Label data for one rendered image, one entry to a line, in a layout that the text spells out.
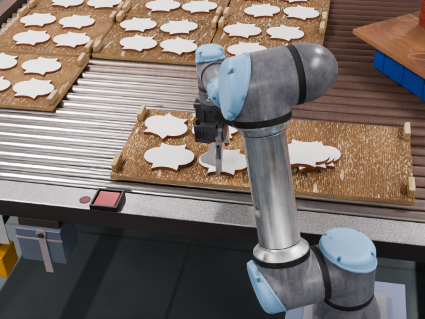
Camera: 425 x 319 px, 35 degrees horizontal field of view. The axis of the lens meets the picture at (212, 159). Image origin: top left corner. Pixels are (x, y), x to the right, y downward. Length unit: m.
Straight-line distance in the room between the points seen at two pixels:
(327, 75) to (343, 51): 1.28
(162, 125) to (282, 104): 0.86
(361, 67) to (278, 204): 1.23
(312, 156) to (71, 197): 0.67
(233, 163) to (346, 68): 0.71
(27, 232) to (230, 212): 0.58
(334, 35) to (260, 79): 1.48
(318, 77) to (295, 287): 0.42
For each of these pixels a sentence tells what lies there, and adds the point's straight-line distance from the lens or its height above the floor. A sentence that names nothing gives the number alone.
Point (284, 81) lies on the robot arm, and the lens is 1.25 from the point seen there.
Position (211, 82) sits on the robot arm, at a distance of 1.65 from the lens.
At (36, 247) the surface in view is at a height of 0.76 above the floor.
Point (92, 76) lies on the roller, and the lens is 2.46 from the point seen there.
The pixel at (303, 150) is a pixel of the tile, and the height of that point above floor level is 0.97.
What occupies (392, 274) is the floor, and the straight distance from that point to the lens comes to 2.97.
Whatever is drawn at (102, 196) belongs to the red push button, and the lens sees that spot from 1.86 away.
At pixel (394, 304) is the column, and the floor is 0.87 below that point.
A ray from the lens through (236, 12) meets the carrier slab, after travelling 2.82.
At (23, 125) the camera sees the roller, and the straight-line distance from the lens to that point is 2.24.
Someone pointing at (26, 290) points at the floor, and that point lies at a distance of 2.98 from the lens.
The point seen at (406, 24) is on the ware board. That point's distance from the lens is 2.52.
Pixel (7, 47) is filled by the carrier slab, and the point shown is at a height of 0.94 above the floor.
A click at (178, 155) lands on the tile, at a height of 0.95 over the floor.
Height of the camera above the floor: 2.08
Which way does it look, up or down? 36 degrees down
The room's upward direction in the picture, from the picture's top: 2 degrees counter-clockwise
